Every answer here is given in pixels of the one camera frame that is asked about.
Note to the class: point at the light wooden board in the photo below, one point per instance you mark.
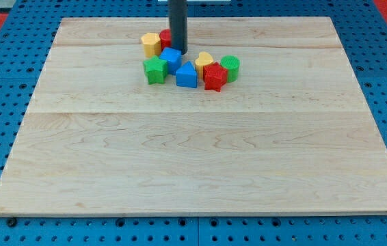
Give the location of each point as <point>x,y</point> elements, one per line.
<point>292,136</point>

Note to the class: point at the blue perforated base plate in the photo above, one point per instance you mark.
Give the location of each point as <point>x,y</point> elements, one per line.
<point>25,38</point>

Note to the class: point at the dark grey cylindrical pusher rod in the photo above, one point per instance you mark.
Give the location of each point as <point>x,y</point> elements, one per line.
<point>177,14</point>

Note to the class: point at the green star block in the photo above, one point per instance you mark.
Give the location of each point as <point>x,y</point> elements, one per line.
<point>155,70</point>

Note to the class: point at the yellow heart block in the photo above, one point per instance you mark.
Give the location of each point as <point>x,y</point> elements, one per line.
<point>204,59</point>

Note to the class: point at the blue triangle block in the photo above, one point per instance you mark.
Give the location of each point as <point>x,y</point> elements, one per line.
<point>186,76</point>

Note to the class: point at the blue cube block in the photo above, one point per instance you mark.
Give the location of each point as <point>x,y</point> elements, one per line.
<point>173,57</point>

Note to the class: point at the green cylinder block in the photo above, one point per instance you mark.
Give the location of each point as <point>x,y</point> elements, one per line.
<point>232,64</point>

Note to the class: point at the red star block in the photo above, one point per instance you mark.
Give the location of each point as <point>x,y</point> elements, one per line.
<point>215,77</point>

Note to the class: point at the red cylinder block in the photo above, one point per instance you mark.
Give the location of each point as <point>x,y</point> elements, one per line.
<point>165,38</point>

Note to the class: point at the yellow hexagon block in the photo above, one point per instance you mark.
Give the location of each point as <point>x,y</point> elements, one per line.
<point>151,43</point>

